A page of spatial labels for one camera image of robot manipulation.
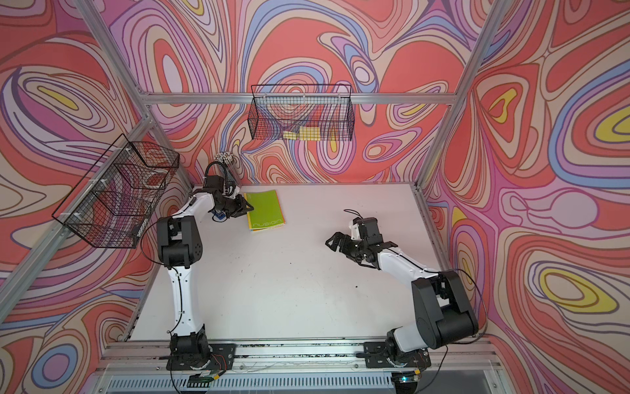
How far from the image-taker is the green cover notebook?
103cm

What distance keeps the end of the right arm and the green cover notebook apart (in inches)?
11.7

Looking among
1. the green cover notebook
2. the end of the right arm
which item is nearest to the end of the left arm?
the green cover notebook

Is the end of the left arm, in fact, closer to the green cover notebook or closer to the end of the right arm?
the green cover notebook

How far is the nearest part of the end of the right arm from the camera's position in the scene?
2.21ft
